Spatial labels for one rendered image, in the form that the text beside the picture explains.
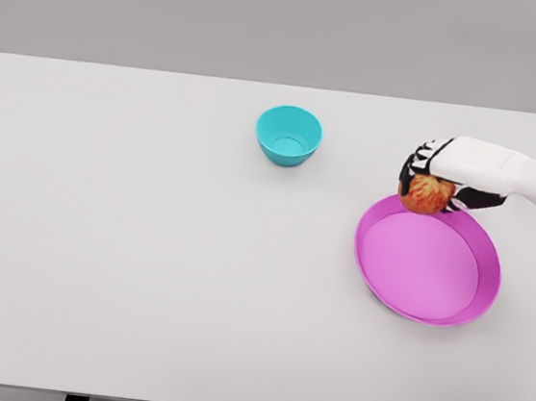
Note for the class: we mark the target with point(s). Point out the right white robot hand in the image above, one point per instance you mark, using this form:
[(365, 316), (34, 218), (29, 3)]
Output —
[(471, 163)]

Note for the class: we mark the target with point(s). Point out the red yellow apple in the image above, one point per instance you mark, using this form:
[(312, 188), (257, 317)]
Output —
[(425, 193)]

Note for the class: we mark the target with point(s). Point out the pink plate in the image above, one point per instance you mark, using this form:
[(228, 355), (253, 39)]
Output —
[(427, 264)]

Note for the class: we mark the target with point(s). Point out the blue bowl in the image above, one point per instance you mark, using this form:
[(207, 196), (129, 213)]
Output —
[(288, 136)]

